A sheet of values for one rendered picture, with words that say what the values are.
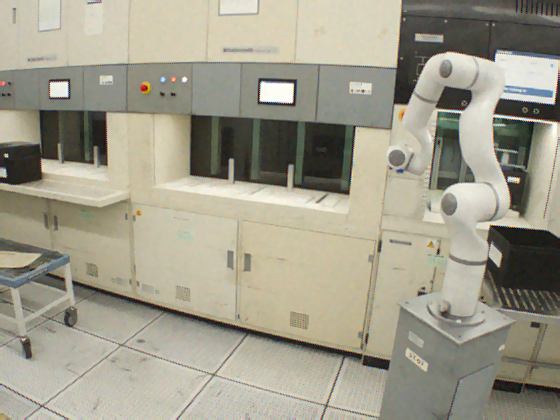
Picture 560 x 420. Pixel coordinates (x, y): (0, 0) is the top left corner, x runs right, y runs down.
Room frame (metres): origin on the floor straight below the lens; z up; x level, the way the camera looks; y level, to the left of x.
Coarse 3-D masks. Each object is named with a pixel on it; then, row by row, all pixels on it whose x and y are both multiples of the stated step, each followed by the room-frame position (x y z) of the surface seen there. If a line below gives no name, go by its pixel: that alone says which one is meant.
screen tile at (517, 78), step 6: (498, 60) 1.77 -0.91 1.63; (504, 60) 1.76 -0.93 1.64; (510, 60) 1.75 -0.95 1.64; (516, 60) 1.74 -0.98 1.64; (504, 66) 1.76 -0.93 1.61; (510, 66) 1.75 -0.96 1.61; (516, 66) 1.74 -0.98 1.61; (522, 66) 1.73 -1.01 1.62; (504, 72) 1.76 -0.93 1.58; (522, 72) 1.73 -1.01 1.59; (510, 78) 1.75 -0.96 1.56; (516, 78) 1.74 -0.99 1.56; (522, 78) 1.73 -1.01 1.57
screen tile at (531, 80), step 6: (534, 60) 1.72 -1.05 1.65; (528, 66) 1.73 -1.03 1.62; (534, 66) 1.72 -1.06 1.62; (540, 66) 1.71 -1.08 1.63; (546, 66) 1.70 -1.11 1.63; (528, 72) 1.72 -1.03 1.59; (552, 72) 1.69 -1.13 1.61; (528, 78) 1.72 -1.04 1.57; (534, 78) 1.72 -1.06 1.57; (540, 78) 1.71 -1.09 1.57; (546, 78) 1.70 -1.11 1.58; (552, 78) 1.69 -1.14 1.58; (528, 84) 1.72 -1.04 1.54; (534, 84) 1.72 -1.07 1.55; (540, 84) 1.71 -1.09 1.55; (546, 84) 1.70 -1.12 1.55; (552, 84) 1.69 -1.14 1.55
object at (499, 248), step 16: (496, 240) 1.49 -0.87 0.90; (512, 240) 1.59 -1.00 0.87; (528, 240) 1.58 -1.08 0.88; (544, 240) 1.56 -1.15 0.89; (496, 256) 1.45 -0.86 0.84; (512, 256) 1.33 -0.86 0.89; (528, 256) 1.32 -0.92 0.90; (544, 256) 1.32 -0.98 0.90; (496, 272) 1.42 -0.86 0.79; (512, 272) 1.33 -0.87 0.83; (528, 272) 1.32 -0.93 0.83; (544, 272) 1.31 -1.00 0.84; (512, 288) 1.33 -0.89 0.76; (528, 288) 1.32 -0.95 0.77; (544, 288) 1.31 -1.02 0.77
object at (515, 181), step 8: (504, 152) 2.10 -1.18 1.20; (504, 160) 2.10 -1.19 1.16; (520, 168) 2.15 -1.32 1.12; (504, 176) 2.02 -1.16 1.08; (512, 176) 2.01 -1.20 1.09; (520, 176) 2.00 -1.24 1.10; (512, 184) 2.01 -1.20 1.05; (520, 184) 1.99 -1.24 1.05; (512, 192) 2.00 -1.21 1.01; (520, 192) 1.99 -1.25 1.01; (512, 200) 2.00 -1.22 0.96; (520, 200) 1.99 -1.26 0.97
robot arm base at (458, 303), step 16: (448, 272) 1.14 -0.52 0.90; (464, 272) 1.10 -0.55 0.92; (480, 272) 1.09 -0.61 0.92; (448, 288) 1.12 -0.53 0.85; (464, 288) 1.09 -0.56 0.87; (480, 288) 1.11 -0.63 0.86; (432, 304) 1.17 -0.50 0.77; (448, 304) 1.11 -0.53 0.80; (464, 304) 1.09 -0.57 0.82; (448, 320) 1.07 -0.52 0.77; (464, 320) 1.07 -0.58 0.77; (480, 320) 1.07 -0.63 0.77
